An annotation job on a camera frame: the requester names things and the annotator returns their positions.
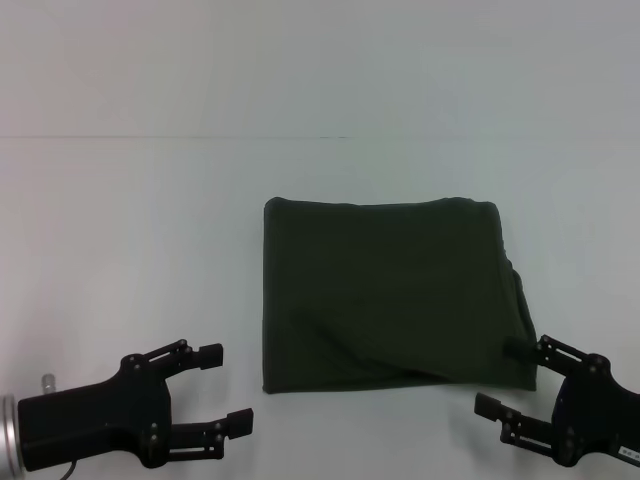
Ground dark green t-shirt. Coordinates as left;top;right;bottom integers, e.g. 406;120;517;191
261;195;538;396

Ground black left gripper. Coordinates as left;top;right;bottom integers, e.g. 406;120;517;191
16;339;256;472

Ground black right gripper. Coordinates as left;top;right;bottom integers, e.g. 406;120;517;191
473;335;640;470

